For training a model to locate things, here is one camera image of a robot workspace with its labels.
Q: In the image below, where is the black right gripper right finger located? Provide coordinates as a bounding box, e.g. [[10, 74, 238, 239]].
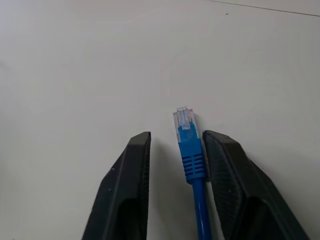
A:
[[202, 129, 313, 240]]

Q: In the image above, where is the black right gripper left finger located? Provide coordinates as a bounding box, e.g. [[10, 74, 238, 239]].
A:
[[81, 131, 152, 240]]

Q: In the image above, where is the blue Ethernet cable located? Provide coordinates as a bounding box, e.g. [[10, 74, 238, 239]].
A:
[[171, 106, 213, 240]]

